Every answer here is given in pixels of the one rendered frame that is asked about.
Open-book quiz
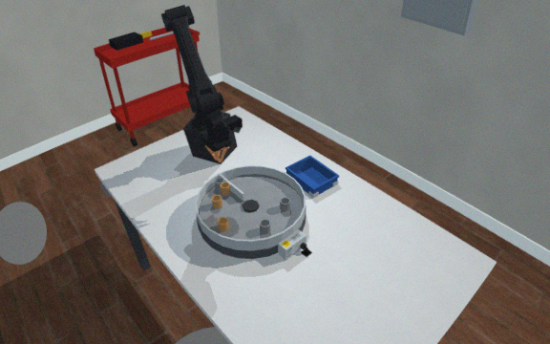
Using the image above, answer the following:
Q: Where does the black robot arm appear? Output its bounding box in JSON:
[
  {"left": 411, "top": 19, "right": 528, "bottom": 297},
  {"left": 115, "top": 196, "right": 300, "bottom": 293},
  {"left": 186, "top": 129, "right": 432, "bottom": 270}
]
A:
[{"left": 161, "top": 5, "right": 243, "bottom": 142}]

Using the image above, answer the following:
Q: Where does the blue crate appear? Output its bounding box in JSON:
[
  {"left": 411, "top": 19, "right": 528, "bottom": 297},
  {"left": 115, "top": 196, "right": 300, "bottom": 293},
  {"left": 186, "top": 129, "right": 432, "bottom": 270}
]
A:
[{"left": 286, "top": 156, "right": 339, "bottom": 198}]

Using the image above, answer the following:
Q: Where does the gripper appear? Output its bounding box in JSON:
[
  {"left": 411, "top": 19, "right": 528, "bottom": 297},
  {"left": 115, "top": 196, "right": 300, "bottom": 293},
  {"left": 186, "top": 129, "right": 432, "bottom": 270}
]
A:
[{"left": 201, "top": 127, "right": 231, "bottom": 162}]

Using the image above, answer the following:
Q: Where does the bronze bushing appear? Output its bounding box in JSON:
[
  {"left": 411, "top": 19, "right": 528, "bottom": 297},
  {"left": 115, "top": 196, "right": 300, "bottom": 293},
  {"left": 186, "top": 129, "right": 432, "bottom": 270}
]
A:
[
  {"left": 218, "top": 217, "right": 229, "bottom": 232},
  {"left": 221, "top": 182, "right": 231, "bottom": 195},
  {"left": 212, "top": 195, "right": 222, "bottom": 208}
]

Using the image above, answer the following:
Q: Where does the grey metal ring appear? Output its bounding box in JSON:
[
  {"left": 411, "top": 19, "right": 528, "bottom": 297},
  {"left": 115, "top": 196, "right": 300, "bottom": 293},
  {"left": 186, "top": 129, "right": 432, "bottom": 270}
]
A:
[
  {"left": 280, "top": 197, "right": 290, "bottom": 211},
  {"left": 215, "top": 178, "right": 224, "bottom": 190},
  {"left": 260, "top": 219, "right": 270, "bottom": 234}
]

